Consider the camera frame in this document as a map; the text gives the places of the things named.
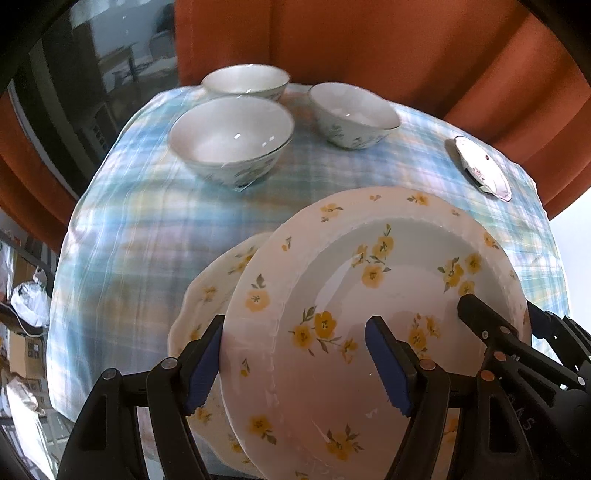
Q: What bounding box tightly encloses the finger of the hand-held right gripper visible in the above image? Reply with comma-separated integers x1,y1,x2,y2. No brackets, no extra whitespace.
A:
527,302,591,370
458,294,583,393

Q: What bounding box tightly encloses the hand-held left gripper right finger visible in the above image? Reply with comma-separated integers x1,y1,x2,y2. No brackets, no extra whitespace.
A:
365,316,513,480

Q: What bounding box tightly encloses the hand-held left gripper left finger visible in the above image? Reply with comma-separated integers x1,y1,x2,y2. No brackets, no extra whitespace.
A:
58,315,225,480

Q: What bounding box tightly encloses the round yellow floral plate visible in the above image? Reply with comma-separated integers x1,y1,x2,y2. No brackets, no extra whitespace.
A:
221,187,532,480

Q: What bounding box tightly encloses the white red floral plate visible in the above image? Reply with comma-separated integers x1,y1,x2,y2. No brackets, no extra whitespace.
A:
445,136,513,201

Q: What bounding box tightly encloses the scalloped yellow floral plate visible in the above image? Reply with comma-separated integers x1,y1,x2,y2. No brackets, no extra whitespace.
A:
167,231,278,478

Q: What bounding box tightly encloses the blue plaid tablecloth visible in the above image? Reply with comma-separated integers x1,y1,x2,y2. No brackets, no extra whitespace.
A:
46,85,568,462

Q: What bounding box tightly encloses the cardboard box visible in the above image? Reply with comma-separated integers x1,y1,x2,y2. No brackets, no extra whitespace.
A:
9,332,47,379

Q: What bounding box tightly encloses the white plastic bag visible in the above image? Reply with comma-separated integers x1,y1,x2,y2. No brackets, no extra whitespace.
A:
10,281,51,329

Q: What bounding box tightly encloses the large white floral bowl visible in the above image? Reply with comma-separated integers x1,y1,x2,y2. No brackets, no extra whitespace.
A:
168,98,295,189

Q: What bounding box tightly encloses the orange curtain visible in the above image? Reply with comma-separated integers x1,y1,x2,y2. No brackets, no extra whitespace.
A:
174,0,591,217
0,138,79,252

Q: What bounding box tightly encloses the dark glass window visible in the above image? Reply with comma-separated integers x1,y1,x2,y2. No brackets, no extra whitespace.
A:
9,0,181,199

